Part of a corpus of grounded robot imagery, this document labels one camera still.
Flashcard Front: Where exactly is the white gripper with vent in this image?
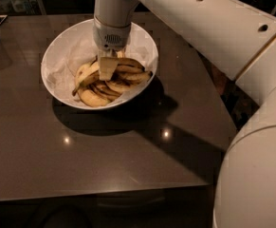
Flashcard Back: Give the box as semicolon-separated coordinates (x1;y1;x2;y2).
93;18;131;81

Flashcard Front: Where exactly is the yellow banana bunch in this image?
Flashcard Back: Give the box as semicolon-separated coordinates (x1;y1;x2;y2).
72;51;153;107

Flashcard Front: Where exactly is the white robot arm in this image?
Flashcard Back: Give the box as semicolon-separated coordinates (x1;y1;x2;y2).
94;0;276;228

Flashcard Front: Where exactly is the white bowl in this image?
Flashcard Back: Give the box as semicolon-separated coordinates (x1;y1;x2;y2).
40;18;159;111

